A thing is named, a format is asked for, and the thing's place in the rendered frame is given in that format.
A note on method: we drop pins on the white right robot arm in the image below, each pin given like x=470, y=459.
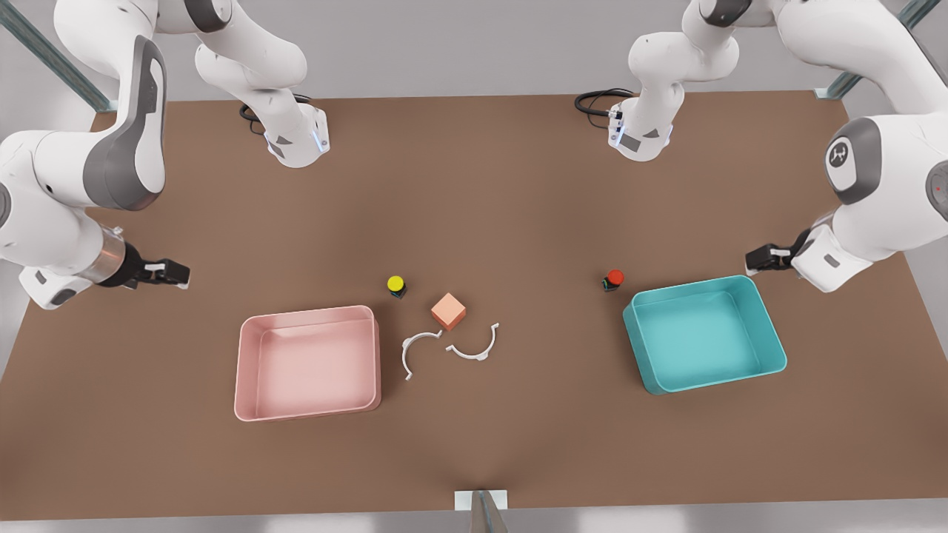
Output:
x=52, y=170

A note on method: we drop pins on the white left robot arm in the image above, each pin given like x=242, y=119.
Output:
x=889, y=200

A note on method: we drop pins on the blue storage box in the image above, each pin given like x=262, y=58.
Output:
x=703, y=337

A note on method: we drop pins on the red button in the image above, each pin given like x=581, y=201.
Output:
x=614, y=279

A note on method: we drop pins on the pink storage box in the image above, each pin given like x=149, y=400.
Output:
x=307, y=366

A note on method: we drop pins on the yellow button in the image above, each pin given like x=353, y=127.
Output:
x=396, y=284

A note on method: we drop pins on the white curved clip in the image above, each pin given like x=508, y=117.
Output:
x=474, y=354
x=412, y=346

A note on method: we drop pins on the orange cube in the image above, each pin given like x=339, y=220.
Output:
x=448, y=312

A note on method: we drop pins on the silver frame post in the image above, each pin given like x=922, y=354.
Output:
x=52, y=58
x=481, y=507
x=840, y=85

